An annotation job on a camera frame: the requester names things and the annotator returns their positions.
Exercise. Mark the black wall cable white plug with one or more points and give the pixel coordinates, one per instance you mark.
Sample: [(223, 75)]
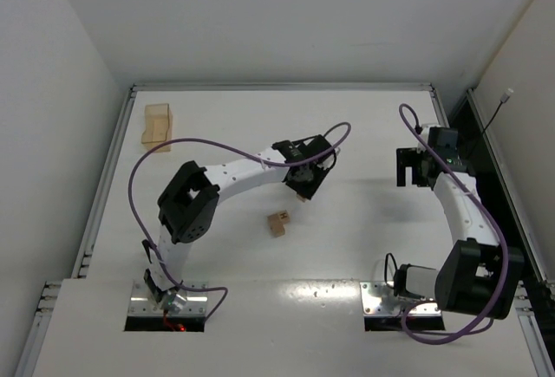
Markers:
[(504, 98)]

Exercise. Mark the wooden block letter H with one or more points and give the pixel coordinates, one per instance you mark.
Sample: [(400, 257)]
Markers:
[(284, 217)]

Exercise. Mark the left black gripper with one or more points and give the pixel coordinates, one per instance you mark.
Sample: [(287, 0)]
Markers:
[(313, 184)]

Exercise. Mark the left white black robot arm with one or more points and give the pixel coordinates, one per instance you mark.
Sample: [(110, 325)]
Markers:
[(187, 205)]

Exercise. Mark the front left wooden block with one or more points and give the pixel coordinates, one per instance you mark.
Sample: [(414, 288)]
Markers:
[(276, 228)]

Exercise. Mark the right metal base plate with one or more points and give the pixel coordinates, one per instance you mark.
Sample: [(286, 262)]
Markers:
[(379, 301)]

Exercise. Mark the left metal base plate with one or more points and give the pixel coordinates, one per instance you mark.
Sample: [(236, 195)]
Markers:
[(175, 303)]

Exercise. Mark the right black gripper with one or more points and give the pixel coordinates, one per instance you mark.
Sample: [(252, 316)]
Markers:
[(407, 167)]

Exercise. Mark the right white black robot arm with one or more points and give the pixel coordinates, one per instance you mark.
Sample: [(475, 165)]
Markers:
[(467, 280)]

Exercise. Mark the metal base plate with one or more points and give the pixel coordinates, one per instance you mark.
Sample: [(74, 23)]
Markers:
[(379, 301), (175, 303)]

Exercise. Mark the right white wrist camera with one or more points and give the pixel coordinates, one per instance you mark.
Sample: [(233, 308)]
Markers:
[(424, 135)]

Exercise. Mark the transparent orange plastic container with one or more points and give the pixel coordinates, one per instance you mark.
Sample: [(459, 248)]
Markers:
[(158, 125)]

